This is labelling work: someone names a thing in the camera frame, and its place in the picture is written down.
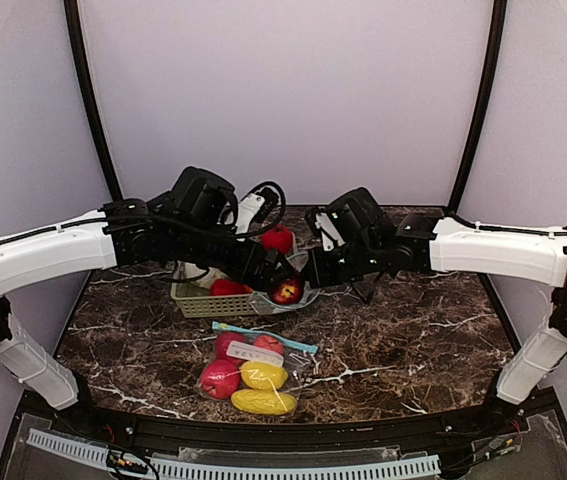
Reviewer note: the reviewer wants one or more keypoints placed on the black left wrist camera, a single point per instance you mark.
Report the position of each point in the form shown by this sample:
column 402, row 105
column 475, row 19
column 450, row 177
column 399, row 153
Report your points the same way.
column 260, row 211

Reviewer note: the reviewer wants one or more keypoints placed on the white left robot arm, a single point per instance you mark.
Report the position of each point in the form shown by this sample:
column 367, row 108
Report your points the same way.
column 200, row 220

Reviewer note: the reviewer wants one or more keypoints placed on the pink-red wrinkled fruit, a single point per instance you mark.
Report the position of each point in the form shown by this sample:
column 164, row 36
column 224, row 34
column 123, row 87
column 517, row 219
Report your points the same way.
column 222, row 345

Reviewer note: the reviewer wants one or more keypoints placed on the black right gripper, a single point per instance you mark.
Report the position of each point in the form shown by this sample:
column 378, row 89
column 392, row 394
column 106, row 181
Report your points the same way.
column 314, row 267

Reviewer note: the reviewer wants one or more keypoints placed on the yellow lemon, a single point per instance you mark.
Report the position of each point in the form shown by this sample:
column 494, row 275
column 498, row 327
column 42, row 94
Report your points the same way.
column 263, row 376

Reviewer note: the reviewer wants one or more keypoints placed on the dark purple fruit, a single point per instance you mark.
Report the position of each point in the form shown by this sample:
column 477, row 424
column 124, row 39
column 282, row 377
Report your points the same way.
column 288, row 292

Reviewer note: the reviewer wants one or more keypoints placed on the red apple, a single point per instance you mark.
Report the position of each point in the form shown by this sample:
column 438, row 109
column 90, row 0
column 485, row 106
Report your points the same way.
column 220, row 379

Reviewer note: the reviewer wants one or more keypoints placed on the red bell pepper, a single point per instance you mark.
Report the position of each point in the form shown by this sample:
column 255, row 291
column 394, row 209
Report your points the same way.
column 225, row 287

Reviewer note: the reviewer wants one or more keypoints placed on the yellow wrinkled banana-like fruit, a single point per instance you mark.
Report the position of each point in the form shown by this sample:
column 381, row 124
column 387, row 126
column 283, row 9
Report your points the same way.
column 263, row 402

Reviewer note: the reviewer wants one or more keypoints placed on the small clear zip bag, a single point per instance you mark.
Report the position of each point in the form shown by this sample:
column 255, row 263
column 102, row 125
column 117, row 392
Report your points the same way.
column 262, row 304

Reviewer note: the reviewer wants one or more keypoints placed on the green perforated plastic basket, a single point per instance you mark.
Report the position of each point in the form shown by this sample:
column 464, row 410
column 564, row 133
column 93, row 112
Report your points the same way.
column 197, row 302

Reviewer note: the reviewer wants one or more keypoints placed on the large clear zip bag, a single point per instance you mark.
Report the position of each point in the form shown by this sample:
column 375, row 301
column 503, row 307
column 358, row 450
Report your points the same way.
column 297, row 360

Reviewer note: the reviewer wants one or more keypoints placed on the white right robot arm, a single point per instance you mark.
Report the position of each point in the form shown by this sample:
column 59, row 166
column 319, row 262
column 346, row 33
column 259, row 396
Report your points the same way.
column 359, row 239

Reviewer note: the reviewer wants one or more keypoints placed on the white slotted cable duct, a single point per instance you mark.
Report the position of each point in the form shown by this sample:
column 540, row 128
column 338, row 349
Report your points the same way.
column 192, row 463

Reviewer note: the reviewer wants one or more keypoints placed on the white cabbage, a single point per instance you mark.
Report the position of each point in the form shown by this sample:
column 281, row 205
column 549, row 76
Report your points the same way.
column 202, row 277

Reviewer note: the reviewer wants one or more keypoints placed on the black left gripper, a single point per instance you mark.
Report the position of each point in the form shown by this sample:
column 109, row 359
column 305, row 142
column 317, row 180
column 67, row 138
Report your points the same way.
column 267, row 265

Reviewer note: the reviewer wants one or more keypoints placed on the black table front rail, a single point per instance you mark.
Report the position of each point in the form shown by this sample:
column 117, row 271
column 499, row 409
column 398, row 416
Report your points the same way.
column 434, row 432

